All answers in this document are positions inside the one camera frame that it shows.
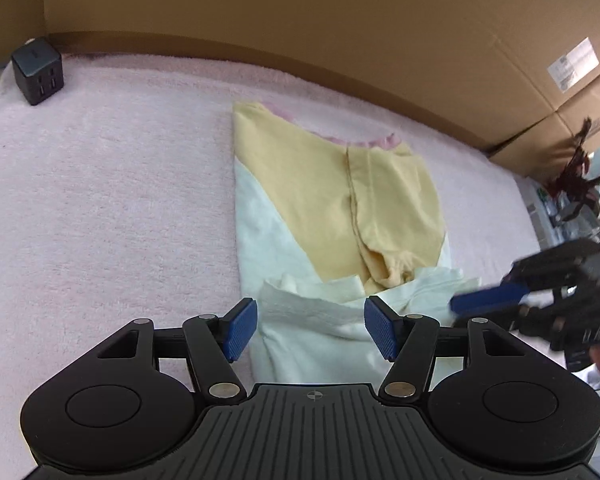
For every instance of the white clutter box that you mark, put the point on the white clutter box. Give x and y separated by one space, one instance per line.
540 210

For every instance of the large cardboard box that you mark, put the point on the large cardboard box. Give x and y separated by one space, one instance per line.
330 20

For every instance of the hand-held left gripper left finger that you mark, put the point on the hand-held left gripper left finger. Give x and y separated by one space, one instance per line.
240 331

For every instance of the low cardboard box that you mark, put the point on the low cardboard box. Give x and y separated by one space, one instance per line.
540 145

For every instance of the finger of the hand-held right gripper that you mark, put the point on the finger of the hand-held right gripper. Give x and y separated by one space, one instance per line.
490 297
530 317

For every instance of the black power adapter cube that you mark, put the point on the black power adapter cube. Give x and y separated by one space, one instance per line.
37 70

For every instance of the yellow and white pants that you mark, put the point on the yellow and white pants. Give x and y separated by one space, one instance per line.
330 200

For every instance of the pink fleece blanket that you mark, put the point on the pink fleece blanket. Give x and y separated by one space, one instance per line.
105 185

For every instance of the white shipping label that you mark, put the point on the white shipping label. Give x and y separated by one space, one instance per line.
574 65

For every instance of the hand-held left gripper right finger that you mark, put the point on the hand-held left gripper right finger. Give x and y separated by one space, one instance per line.
381 327

